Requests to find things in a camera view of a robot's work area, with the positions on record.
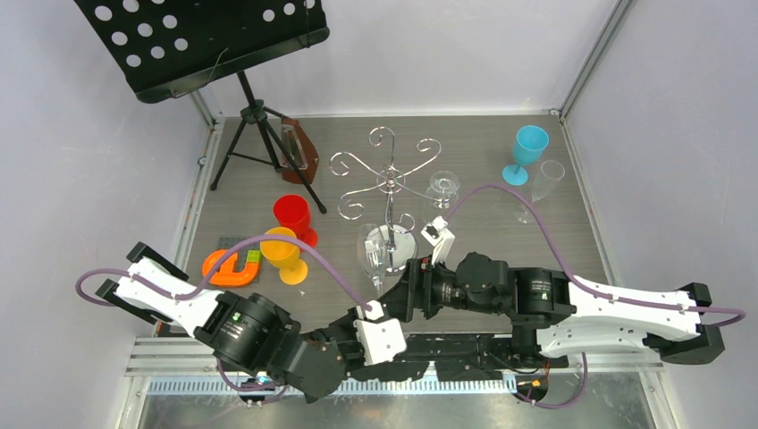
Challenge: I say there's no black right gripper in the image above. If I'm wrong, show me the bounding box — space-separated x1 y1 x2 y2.
371 255 503 323

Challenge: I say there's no chrome wine glass rack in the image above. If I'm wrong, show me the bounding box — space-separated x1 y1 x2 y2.
329 126 442 275

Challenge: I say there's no yellow wine glass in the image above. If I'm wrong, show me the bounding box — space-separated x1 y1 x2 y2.
260 240 308 286

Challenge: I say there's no red wine glass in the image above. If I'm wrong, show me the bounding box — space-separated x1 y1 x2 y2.
273 194 318 248

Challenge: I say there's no blue wine glass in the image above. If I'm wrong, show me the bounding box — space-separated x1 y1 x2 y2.
501 125 550 186

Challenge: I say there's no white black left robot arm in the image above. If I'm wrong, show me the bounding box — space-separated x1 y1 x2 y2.
95 242 371 403

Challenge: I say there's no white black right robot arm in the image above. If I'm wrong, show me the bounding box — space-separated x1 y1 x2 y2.
379 252 726 367

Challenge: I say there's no clear ribbed wine glass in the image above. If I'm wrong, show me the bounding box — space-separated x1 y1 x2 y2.
425 171 460 210

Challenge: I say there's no lime green building brick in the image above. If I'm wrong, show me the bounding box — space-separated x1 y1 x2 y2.
246 249 261 265

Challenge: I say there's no orange curved toy tube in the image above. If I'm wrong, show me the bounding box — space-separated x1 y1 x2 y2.
209 252 256 289

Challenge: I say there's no grey building baseplate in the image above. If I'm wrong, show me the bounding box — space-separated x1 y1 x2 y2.
217 237 262 284

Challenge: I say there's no brown wooden metronome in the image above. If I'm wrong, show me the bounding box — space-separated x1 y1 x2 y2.
280 118 319 184

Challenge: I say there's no black music stand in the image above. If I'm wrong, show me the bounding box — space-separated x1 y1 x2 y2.
75 0 330 213

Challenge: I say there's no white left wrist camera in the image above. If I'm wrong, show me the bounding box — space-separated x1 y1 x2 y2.
353 300 408 366

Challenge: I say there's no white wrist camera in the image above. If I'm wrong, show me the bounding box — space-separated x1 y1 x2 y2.
353 300 408 366
421 215 455 265

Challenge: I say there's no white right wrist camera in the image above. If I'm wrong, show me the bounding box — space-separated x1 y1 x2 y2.
421 215 455 265

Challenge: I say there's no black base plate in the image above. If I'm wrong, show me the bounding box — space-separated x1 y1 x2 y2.
351 332 569 382

